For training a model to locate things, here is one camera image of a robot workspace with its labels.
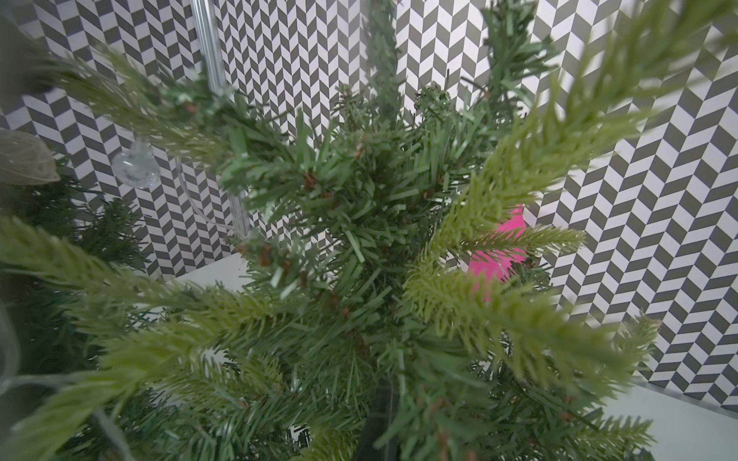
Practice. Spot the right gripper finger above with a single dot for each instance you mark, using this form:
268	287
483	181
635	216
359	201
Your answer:
381	415

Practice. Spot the light green fern tree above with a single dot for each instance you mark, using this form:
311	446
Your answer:
288	367

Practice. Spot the rattan ball string light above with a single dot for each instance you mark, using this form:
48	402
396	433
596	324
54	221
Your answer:
26	160

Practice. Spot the dark green christmas tree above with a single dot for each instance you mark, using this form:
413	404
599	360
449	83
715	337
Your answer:
107	228

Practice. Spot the pink hourglass ornament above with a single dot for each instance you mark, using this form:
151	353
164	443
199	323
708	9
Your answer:
497	265

